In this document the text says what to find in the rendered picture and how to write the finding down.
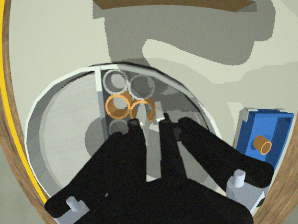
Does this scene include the grey metal bushing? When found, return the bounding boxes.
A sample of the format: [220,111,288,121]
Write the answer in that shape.
[108,113,131,135]
[128,73,155,100]
[103,69,132,95]

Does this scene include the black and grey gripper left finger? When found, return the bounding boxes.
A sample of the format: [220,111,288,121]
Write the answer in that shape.
[44,105,149,224]

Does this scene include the bronze bushing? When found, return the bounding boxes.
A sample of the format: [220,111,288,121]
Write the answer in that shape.
[253,135,271,155]
[105,91,133,119]
[130,98,155,123]

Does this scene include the blue crate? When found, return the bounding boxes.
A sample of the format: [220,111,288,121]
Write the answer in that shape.
[236,107,294,169]

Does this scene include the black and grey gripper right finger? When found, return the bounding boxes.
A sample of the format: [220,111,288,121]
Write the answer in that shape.
[155,101,274,224]

